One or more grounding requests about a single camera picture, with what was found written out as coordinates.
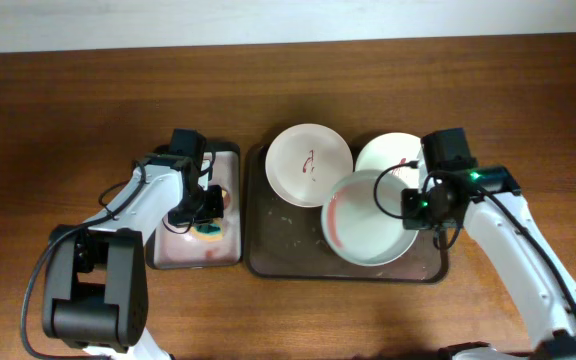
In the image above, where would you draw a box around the green yellow sponge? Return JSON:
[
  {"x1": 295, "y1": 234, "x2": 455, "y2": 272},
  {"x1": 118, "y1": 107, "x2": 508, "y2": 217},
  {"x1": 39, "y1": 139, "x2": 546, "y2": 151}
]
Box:
[{"x1": 190, "y1": 185, "x2": 225, "y2": 242}]

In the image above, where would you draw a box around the large brown serving tray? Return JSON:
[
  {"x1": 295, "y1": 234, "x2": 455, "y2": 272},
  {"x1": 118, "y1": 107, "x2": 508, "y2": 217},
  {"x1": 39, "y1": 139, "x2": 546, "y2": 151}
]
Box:
[{"x1": 243, "y1": 145, "x2": 449, "y2": 284}]

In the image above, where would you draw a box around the white plate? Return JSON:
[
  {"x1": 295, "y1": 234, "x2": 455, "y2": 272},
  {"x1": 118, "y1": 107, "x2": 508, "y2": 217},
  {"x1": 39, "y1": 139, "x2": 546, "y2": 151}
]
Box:
[
  {"x1": 265, "y1": 123, "x2": 354, "y2": 208},
  {"x1": 355, "y1": 132, "x2": 422, "y2": 192}
]

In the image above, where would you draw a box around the small black sponge tray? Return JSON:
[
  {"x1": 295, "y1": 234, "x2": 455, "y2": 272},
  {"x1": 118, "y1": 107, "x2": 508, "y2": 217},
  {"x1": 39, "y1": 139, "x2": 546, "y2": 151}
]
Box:
[{"x1": 145, "y1": 142, "x2": 242, "y2": 270}]

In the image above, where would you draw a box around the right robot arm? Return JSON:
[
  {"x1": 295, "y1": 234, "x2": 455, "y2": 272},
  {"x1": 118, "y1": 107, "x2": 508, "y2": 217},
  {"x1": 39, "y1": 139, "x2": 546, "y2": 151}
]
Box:
[{"x1": 401, "y1": 128, "x2": 576, "y2": 359}]

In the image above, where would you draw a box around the pale green front plate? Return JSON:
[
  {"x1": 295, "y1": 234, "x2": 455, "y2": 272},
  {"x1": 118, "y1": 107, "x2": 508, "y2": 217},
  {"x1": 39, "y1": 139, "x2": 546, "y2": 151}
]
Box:
[{"x1": 321, "y1": 170, "x2": 418, "y2": 267}]

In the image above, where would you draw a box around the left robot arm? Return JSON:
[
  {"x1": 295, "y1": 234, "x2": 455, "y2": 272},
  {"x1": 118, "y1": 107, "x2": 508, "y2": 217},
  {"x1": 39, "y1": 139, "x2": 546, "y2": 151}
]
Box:
[{"x1": 31, "y1": 129, "x2": 224, "y2": 359}]

